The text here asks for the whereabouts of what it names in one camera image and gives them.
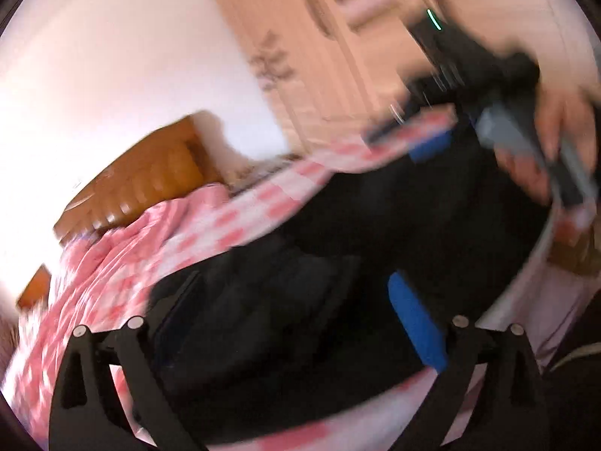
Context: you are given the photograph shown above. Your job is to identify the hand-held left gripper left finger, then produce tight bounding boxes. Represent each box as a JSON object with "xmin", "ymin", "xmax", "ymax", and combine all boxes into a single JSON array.
[{"xmin": 48, "ymin": 270, "xmax": 208, "ymax": 451}]

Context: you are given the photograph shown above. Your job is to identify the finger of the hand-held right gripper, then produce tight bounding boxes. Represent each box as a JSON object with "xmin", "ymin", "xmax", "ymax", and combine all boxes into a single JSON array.
[
  {"xmin": 409, "ymin": 132, "xmax": 455, "ymax": 163},
  {"xmin": 365, "ymin": 119, "xmax": 410, "ymax": 145}
]

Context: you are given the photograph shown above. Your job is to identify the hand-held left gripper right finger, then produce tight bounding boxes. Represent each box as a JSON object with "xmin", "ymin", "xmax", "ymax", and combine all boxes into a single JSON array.
[{"xmin": 387, "ymin": 270, "xmax": 553, "ymax": 451}]

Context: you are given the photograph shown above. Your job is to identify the black pants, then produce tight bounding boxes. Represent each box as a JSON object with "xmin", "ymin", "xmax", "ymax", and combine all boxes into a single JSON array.
[{"xmin": 134, "ymin": 120, "xmax": 562, "ymax": 439}]

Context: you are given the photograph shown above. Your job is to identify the person's right hand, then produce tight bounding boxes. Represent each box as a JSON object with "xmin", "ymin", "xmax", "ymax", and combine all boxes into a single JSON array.
[{"xmin": 495, "ymin": 73, "xmax": 601, "ymax": 204}]

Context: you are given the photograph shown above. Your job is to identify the pink quilt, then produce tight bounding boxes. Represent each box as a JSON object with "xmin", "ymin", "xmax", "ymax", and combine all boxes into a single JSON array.
[{"xmin": 18, "ymin": 184, "xmax": 232, "ymax": 388}]

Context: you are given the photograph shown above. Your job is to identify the pink wooden wardrobe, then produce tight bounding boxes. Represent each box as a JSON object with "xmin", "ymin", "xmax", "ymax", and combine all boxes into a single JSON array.
[{"xmin": 210, "ymin": 0, "xmax": 593, "ymax": 163}]

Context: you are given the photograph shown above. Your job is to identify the pink checkered bed sheet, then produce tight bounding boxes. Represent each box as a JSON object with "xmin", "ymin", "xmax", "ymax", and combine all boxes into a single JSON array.
[{"xmin": 0, "ymin": 106, "xmax": 590, "ymax": 451}]

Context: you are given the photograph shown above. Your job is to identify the wooden headboard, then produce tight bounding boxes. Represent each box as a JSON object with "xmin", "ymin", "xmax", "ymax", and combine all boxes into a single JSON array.
[{"xmin": 51, "ymin": 114, "xmax": 222, "ymax": 246}]

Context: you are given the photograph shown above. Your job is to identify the wooden nightstand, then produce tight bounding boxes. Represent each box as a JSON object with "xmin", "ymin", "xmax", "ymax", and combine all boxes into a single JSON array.
[{"xmin": 18, "ymin": 264, "xmax": 52, "ymax": 309}]

